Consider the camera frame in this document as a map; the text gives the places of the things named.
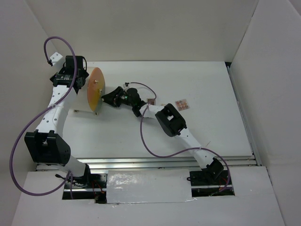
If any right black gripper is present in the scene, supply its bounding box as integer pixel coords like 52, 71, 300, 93
102, 86, 134, 108

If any long brown eyeshadow palette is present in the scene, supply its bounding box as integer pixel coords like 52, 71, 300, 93
147, 98, 156, 105

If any colourful small eyeshadow palette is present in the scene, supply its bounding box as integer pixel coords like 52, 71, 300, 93
175, 99, 190, 111

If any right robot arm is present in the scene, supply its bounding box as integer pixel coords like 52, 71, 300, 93
102, 87, 230, 192

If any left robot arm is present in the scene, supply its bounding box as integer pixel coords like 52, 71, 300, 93
24, 56, 92, 188

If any white cylindrical drawer cabinet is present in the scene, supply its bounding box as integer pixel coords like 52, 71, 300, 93
71, 76, 99, 115

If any white cover plate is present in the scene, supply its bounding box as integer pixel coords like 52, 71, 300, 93
106, 169, 192, 204

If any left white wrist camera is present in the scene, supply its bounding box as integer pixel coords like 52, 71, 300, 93
48, 52, 64, 67

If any aluminium rail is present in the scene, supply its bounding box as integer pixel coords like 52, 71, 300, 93
36, 156, 257, 172

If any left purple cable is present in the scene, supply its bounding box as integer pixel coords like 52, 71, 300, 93
10, 36, 77, 201

